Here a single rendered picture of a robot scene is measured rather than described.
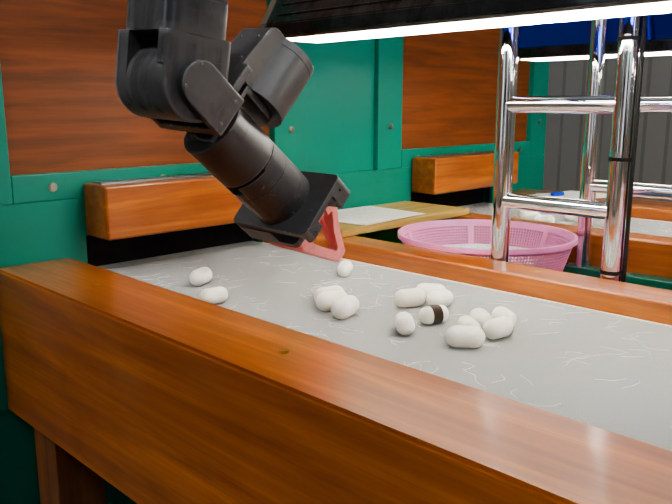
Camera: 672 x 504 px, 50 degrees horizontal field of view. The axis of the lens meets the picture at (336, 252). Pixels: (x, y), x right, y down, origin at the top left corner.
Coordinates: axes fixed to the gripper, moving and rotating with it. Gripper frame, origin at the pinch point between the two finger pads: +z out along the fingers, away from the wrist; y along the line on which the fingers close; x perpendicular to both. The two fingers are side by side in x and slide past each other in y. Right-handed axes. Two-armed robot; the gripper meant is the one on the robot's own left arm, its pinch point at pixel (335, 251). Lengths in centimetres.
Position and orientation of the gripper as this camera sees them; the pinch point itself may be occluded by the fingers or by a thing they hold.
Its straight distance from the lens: 72.2
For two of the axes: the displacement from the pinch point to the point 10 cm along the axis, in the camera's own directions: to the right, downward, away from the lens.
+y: -7.1, -1.5, 6.9
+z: 5.3, 5.3, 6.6
